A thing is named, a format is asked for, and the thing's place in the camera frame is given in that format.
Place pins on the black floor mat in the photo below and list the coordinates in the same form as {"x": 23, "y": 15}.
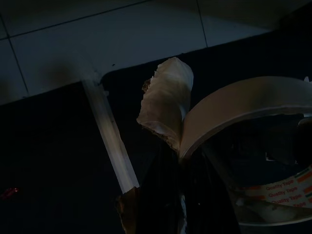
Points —
{"x": 53, "y": 146}

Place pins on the small red wrapper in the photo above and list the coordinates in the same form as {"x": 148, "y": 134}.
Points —
{"x": 9, "y": 193}

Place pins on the white narrow strip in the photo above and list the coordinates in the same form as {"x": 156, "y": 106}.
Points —
{"x": 109, "y": 131}

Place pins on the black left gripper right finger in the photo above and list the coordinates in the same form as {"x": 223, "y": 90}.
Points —
{"x": 209, "y": 202}

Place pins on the white adhesive tape roll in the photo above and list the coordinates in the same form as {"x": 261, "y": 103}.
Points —
{"x": 219, "y": 109}

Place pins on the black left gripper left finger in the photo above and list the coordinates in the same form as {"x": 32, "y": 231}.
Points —
{"x": 163, "y": 197}

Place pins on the brown cardboard piece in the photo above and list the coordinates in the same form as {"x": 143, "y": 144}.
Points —
{"x": 128, "y": 209}

